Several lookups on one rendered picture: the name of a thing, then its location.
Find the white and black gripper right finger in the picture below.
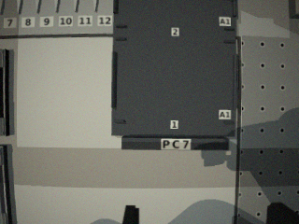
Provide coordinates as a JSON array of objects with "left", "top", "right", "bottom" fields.
[{"left": 266, "top": 203, "right": 299, "bottom": 224}]

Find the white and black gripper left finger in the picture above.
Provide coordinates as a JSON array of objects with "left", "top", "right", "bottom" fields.
[{"left": 122, "top": 205, "right": 139, "bottom": 224}]

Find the grey flat base plate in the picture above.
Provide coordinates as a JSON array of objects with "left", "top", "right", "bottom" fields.
[{"left": 238, "top": 17, "right": 299, "bottom": 224}]

